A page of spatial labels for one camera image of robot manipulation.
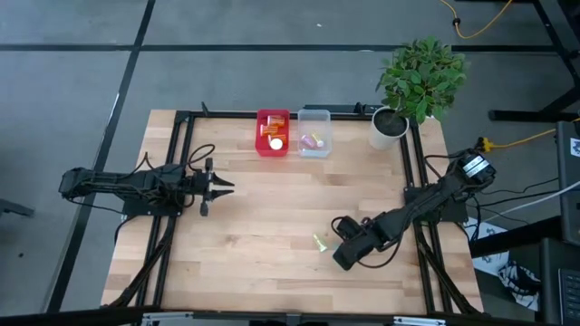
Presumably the black box with vents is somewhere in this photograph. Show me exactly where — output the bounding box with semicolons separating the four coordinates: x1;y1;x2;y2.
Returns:
537;237;580;326

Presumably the yellow extension cable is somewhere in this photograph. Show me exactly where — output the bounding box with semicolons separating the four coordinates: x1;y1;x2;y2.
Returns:
438;0;514;41
478;116;580;153

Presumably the red plastic bin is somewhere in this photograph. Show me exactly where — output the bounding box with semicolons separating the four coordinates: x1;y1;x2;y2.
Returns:
255;108;291;158

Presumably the white plant pot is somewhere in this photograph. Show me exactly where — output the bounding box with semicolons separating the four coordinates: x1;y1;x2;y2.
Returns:
368;106;411;151

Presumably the black looped cable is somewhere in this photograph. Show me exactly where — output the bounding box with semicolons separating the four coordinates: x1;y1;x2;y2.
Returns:
186;143;217;167

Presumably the white printed paper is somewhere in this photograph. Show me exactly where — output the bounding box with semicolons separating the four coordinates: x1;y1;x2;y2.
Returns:
462;216;512;278

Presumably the clear plastic bin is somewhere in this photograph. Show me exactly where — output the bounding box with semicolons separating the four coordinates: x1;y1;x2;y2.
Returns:
296;109;333;159

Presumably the white cable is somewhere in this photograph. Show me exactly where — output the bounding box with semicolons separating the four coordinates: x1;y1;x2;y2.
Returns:
483;179;580;224

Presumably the black desk leg frame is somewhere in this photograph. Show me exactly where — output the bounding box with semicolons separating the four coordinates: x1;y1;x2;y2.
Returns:
452;0;580;122

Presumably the black rail with silver brackets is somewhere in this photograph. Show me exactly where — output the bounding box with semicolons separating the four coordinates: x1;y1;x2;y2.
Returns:
0;305;580;326

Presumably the black computer case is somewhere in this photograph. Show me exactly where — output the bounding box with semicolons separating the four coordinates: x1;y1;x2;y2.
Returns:
555;120;580;246

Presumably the black aluminium table frame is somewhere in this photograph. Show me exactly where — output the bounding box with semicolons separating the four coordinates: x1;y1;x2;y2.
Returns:
101;101;484;316

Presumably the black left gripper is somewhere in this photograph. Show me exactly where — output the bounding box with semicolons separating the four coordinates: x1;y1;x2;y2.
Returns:
188;157;236;217

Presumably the grey chair base leg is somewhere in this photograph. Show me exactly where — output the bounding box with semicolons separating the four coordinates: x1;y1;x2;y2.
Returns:
0;197;35;219

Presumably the green leafy plant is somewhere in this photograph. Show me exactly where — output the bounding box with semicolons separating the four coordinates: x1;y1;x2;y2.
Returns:
374;35;471;126

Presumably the black white patterned bag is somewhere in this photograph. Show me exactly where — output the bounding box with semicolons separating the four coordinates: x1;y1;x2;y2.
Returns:
497;261;541;312

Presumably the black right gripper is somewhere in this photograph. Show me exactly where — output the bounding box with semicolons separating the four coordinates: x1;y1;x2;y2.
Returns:
332;216;378;272

